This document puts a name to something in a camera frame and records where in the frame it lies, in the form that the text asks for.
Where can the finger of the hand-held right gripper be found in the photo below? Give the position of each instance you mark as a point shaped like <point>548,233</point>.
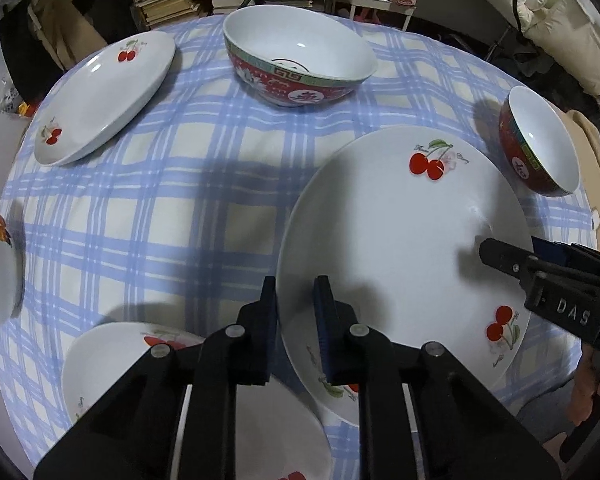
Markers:
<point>552,252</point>
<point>505,260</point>

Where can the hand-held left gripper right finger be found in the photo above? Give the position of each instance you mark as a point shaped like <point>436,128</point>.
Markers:
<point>323,330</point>

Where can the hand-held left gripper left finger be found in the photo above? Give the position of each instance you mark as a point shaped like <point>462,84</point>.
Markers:
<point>273,325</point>

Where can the large white cherry plate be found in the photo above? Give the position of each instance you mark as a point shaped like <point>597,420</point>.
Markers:
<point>390,240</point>

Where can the white bowl with orange print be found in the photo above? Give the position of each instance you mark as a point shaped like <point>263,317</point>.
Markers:
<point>0,280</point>

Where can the large red patterned bowl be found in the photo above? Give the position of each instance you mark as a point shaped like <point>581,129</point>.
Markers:
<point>300,35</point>

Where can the person's right hand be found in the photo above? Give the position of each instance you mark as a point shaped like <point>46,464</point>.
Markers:
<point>581,390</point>

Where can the beige cloth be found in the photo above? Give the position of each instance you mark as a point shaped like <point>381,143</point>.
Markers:
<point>595,160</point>

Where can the small red patterned bowl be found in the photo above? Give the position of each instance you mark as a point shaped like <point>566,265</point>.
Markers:
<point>540,135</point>

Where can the blue plaid tablecloth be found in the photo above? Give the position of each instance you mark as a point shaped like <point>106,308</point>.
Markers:
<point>180,210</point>

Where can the white padded coat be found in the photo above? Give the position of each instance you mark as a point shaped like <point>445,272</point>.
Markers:
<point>555,5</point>

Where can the pink plastic item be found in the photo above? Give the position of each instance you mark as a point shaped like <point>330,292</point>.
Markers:
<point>365,15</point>

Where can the yellow red packet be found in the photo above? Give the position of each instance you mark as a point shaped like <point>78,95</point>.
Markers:
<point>27,109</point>

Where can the stack of old books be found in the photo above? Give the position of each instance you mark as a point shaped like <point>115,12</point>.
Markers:
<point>165,5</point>

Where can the dark hanging jacket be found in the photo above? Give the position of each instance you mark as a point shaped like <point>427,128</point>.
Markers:
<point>115,15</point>

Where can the clear plastic bag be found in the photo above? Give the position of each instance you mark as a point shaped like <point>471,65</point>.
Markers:
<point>7,97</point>

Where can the black hanging garment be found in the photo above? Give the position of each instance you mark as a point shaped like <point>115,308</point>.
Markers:
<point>25,55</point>

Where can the beige hanging garment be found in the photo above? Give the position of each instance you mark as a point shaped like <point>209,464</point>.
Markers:
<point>75,15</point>

